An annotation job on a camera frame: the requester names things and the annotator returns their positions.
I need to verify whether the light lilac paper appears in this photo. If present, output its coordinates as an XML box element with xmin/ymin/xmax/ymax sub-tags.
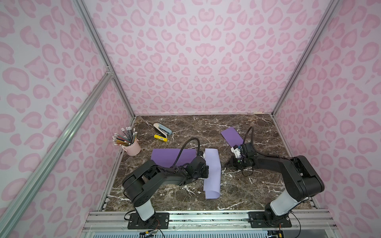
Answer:
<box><xmin>203</xmin><ymin>148</ymin><xmax>221</xmax><ymax>199</ymax></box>

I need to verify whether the dark purple paper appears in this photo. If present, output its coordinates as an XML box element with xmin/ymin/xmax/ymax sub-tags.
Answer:
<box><xmin>221</xmin><ymin>127</ymin><xmax>243</xmax><ymax>147</ymax></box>
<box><xmin>151</xmin><ymin>148</ymin><xmax>196</xmax><ymax>168</ymax></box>

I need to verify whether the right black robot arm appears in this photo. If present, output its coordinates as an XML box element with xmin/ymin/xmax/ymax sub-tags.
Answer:
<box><xmin>225</xmin><ymin>143</ymin><xmax>325</xmax><ymax>222</ymax></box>

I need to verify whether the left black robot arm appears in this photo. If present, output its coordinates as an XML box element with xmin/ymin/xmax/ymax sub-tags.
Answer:
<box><xmin>122</xmin><ymin>155</ymin><xmax>209</xmax><ymax>221</ymax></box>

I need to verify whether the grey beige stapler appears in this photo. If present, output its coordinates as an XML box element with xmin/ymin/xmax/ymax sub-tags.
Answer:
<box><xmin>153</xmin><ymin>123</ymin><xmax>172</xmax><ymax>138</ymax></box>

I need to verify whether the yellow glue stick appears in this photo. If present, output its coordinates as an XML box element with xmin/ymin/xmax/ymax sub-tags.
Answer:
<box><xmin>154</xmin><ymin>134</ymin><xmax>168</xmax><ymax>142</ymax></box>

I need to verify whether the pink pencil cup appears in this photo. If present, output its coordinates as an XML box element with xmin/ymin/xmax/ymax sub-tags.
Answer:
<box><xmin>122</xmin><ymin>139</ymin><xmax>141</xmax><ymax>156</ymax></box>

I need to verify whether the bundle of pencils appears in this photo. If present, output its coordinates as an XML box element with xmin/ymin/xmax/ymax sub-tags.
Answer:
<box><xmin>112</xmin><ymin>127</ymin><xmax>138</xmax><ymax>147</ymax></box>

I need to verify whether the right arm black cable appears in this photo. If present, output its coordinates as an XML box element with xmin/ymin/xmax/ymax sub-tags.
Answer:
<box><xmin>242</xmin><ymin>126</ymin><xmax>268</xmax><ymax>158</ymax></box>

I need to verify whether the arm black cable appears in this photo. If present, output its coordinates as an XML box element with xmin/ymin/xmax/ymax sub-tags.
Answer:
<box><xmin>172</xmin><ymin>137</ymin><xmax>201</xmax><ymax>167</ymax></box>
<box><xmin>242</xmin><ymin>126</ymin><xmax>268</xmax><ymax>158</ymax></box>

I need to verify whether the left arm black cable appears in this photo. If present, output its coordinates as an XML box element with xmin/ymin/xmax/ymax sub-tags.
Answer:
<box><xmin>172</xmin><ymin>137</ymin><xmax>201</xmax><ymax>167</ymax></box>

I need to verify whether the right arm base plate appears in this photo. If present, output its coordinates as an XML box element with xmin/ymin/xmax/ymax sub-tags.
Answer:
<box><xmin>248</xmin><ymin>210</ymin><xmax>292</xmax><ymax>228</ymax></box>

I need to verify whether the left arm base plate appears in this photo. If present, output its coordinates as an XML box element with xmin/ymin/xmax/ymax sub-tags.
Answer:
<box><xmin>128</xmin><ymin>212</ymin><xmax>170</xmax><ymax>230</ymax></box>

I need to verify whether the aluminium front rail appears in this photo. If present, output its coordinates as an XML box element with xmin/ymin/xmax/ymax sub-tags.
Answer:
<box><xmin>80</xmin><ymin>209</ymin><xmax>341</xmax><ymax>238</ymax></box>

